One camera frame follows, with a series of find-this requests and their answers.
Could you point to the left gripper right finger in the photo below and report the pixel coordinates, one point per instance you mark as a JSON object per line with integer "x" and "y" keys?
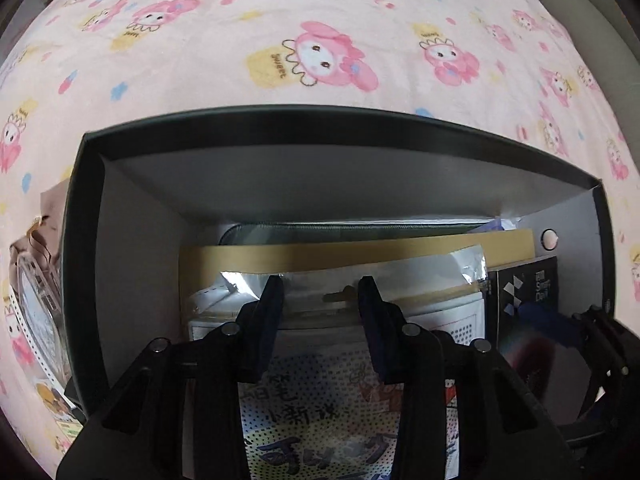
{"x": 461, "y": 406}

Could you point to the Smart Devil screen protector box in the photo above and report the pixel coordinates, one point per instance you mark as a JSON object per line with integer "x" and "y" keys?
{"x": 557, "y": 376}

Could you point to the black storage box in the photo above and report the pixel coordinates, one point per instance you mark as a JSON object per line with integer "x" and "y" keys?
{"x": 140, "y": 191}

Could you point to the orange red card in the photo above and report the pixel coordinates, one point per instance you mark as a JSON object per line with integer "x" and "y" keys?
{"x": 64, "y": 427}

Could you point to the pink cartoon blanket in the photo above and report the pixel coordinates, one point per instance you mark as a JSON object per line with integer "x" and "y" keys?
{"x": 505, "y": 66}

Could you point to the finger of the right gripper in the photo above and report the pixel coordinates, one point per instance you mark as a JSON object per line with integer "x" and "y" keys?
{"x": 553, "y": 325}

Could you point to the beige fabric pouch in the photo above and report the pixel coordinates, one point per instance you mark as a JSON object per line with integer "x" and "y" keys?
{"x": 43, "y": 239}

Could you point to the comic pouch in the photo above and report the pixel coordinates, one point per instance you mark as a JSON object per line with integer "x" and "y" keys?
{"x": 320, "y": 411}

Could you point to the clear bag with blue card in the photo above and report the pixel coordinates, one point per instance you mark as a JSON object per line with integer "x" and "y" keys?
{"x": 35, "y": 323}

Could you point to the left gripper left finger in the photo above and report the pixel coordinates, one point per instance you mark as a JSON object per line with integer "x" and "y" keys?
{"x": 200, "y": 399}

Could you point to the yellow envelope in box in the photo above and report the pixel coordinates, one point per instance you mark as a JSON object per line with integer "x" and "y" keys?
{"x": 199, "y": 266}

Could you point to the grey sofa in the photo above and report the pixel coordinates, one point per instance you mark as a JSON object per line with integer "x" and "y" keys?
{"x": 609, "y": 45}

